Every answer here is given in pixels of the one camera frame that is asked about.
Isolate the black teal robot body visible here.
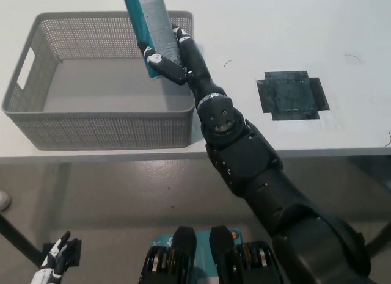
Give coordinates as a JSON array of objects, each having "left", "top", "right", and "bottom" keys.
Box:
[{"left": 137, "top": 225, "right": 282, "bottom": 284}]

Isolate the white shoe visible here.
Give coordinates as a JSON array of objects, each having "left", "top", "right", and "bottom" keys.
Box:
[{"left": 0, "top": 189, "right": 12, "bottom": 211}]

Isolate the teal white air spray can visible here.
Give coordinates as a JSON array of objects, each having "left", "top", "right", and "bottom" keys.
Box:
[{"left": 123, "top": 0, "right": 184, "bottom": 80}]

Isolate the grey perforated plastic basket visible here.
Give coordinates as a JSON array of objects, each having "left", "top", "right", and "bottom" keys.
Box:
[{"left": 1, "top": 11, "right": 196, "bottom": 151}]

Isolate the black tape patch on table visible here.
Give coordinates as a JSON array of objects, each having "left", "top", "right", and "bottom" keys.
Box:
[{"left": 255, "top": 70, "right": 331, "bottom": 122}]

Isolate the black metal frame leg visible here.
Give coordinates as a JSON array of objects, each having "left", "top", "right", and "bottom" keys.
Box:
[{"left": 0, "top": 214, "right": 43, "bottom": 268}]

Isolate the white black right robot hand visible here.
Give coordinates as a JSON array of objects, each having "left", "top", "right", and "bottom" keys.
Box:
[{"left": 137, "top": 23, "right": 227, "bottom": 104}]

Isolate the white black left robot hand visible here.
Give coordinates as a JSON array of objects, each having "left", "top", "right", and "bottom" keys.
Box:
[{"left": 30, "top": 231, "right": 79, "bottom": 284}]

